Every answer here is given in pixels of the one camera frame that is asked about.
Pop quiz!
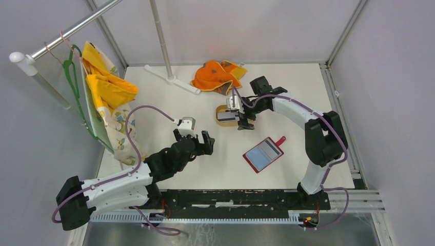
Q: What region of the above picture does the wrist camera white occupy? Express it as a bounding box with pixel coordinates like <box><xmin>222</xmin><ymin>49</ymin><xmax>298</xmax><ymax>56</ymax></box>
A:
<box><xmin>173</xmin><ymin>117</ymin><xmax>196</xmax><ymax>137</ymax></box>
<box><xmin>226</xmin><ymin>96</ymin><xmax>244</xmax><ymax>113</ymax></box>

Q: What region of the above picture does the white card black stripe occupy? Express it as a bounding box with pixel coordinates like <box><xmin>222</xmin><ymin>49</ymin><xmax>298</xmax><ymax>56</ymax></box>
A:
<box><xmin>217</xmin><ymin>111</ymin><xmax>239</xmax><ymax>122</ymax></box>

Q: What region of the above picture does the white rack stand base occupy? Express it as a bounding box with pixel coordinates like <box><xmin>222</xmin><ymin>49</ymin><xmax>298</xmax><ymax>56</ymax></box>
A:
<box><xmin>144</xmin><ymin>65</ymin><xmax>201</xmax><ymax>95</ymax></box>

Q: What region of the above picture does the vertical metal pole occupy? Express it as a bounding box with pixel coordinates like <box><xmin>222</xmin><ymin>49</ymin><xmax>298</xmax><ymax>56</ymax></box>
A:
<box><xmin>149</xmin><ymin>0</ymin><xmax>174</xmax><ymax>76</ymax></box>

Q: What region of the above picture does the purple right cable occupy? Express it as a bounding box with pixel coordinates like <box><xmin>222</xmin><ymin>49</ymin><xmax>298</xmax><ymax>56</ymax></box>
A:
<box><xmin>231</xmin><ymin>87</ymin><xmax>350</xmax><ymax>231</ymax></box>

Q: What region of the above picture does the orange yellow cloth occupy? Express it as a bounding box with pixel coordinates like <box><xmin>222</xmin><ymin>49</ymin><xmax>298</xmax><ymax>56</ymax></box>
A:
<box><xmin>191</xmin><ymin>60</ymin><xmax>248</xmax><ymax>95</ymax></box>

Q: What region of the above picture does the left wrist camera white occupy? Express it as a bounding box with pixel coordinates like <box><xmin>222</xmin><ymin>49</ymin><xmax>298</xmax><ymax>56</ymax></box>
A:
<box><xmin>173</xmin><ymin>117</ymin><xmax>196</xmax><ymax>137</ymax></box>

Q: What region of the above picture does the metal hanging rail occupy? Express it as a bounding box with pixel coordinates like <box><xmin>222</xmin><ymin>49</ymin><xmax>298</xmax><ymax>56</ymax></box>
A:
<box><xmin>9</xmin><ymin>0</ymin><xmax>122</xmax><ymax>76</ymax></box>

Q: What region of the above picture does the red leather card holder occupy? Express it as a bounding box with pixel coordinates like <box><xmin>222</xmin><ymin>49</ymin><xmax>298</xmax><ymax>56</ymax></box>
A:
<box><xmin>242</xmin><ymin>136</ymin><xmax>286</xmax><ymax>173</ymax></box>

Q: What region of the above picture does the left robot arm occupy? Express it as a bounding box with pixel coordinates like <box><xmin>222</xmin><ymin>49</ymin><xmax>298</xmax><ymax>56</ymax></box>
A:
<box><xmin>52</xmin><ymin>129</ymin><xmax>215</xmax><ymax>231</ymax></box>

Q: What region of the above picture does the yellow patterned hanging cloth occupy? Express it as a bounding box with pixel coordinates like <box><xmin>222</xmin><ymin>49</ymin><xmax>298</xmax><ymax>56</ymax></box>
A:
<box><xmin>82</xmin><ymin>42</ymin><xmax>146</xmax><ymax>166</ymax></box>

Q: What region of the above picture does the white card dark stripe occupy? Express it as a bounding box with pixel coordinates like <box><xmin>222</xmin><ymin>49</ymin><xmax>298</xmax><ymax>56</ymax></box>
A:
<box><xmin>259</xmin><ymin>139</ymin><xmax>282</xmax><ymax>160</ymax></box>

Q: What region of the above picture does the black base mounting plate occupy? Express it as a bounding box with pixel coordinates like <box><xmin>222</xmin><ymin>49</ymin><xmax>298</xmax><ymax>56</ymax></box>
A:
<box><xmin>140</xmin><ymin>190</ymin><xmax>331</xmax><ymax>219</ymax></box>

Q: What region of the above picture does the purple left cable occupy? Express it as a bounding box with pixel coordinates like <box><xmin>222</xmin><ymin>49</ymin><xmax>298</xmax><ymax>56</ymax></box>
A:
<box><xmin>51</xmin><ymin>105</ymin><xmax>183</xmax><ymax>236</ymax></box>

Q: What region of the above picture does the purple cable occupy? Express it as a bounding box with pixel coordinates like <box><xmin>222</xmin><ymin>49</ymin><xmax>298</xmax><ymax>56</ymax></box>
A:
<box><xmin>51</xmin><ymin>105</ymin><xmax>183</xmax><ymax>236</ymax></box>
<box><xmin>231</xmin><ymin>87</ymin><xmax>350</xmax><ymax>231</ymax></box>

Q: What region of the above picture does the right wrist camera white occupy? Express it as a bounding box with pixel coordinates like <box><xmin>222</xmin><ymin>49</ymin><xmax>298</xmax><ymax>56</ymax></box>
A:
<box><xmin>226</xmin><ymin>96</ymin><xmax>244</xmax><ymax>113</ymax></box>

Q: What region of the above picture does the green clothes hanger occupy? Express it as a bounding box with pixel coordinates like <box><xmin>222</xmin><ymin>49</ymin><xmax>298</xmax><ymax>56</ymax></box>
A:
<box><xmin>63</xmin><ymin>45</ymin><xmax>114</xmax><ymax>154</ymax></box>

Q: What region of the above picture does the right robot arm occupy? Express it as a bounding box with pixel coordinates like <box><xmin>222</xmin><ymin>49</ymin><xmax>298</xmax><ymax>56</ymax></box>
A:
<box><xmin>226</xmin><ymin>76</ymin><xmax>348</xmax><ymax>209</ymax></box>

